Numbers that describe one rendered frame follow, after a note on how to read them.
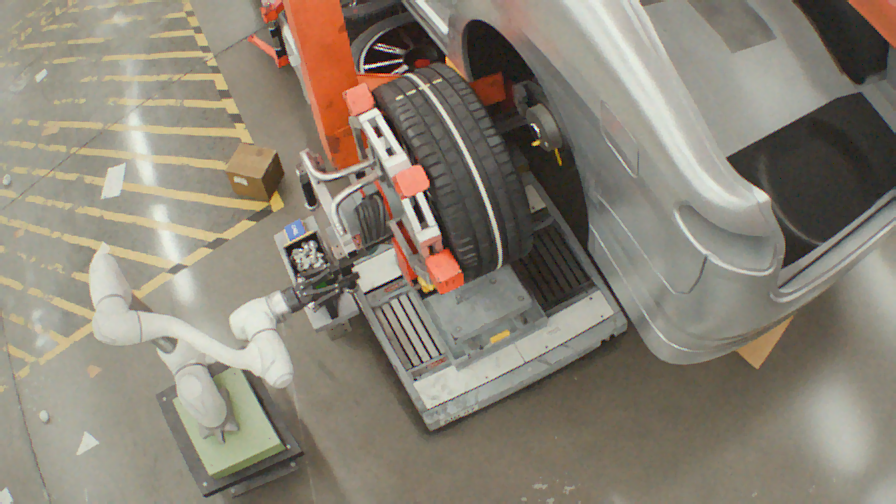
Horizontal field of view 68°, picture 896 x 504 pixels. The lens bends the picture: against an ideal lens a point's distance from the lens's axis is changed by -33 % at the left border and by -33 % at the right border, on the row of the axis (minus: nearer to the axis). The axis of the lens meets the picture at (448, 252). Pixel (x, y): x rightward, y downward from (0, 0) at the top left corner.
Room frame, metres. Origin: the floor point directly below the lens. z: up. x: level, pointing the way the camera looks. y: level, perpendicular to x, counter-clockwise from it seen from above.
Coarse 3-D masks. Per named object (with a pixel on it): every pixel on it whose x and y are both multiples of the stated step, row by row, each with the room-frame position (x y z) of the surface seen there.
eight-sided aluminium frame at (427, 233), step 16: (368, 112) 1.84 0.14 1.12; (352, 128) 1.95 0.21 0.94; (368, 128) 1.77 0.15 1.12; (384, 128) 1.76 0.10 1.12; (384, 160) 1.64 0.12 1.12; (400, 160) 1.63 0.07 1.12; (416, 224) 1.50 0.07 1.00; (432, 224) 1.50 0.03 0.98; (400, 240) 1.72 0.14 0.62; (416, 240) 1.48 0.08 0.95; (432, 240) 1.47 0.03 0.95; (416, 256) 1.65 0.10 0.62; (416, 272) 1.59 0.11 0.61
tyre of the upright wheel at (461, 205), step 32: (384, 96) 1.86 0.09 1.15; (416, 96) 1.81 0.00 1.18; (448, 96) 1.78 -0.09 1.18; (416, 128) 1.69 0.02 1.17; (448, 128) 1.67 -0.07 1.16; (480, 128) 1.66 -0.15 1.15; (416, 160) 1.64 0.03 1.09; (448, 160) 1.59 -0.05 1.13; (480, 160) 1.59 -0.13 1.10; (512, 160) 1.59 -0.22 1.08; (448, 192) 1.52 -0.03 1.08; (480, 192) 1.52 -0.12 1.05; (512, 192) 1.53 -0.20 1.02; (448, 224) 1.48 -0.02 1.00; (480, 224) 1.47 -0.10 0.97; (512, 224) 1.48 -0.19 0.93; (480, 256) 1.45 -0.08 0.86; (512, 256) 1.48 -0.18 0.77
